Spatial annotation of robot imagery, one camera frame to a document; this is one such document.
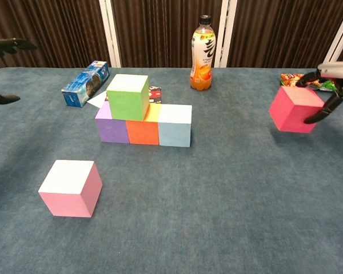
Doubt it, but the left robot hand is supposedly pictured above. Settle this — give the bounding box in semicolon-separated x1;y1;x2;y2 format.
0;35;38;106

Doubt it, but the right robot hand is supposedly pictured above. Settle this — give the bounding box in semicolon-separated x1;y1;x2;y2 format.
296;61;343;125

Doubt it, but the red foam cube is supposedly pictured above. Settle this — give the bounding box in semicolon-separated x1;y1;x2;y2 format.
268;86;326;134

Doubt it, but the green foam cube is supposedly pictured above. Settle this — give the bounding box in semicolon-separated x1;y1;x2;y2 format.
106;74;150;121

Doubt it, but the purple foam cube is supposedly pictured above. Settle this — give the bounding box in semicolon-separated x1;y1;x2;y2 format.
94;101;130;144

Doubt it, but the orange cube with yellow face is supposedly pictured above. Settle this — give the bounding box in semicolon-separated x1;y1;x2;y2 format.
125;103;162;146

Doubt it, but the light blue foam cube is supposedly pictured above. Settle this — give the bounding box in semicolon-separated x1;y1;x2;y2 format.
157;104;193;148

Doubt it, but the orange green snack bag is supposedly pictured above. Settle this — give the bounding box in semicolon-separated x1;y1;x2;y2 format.
280;72;338;92

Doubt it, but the blue biscuit box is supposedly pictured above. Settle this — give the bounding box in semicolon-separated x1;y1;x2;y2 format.
61;60;110;108

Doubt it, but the white paper sheet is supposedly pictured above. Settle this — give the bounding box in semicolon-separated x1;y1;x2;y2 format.
86;90;108;109

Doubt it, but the orange drink bottle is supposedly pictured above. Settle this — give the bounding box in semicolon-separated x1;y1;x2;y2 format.
189;14;217;92

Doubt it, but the red black card packet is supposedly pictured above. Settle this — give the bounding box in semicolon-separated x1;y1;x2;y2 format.
148;84;162;105

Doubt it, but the pink cube with white face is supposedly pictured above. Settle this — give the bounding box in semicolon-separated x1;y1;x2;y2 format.
38;159;103;219

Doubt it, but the white partition post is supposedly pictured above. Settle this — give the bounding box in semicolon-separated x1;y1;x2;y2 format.
99;0;122;69
214;0;238;69
324;0;343;64

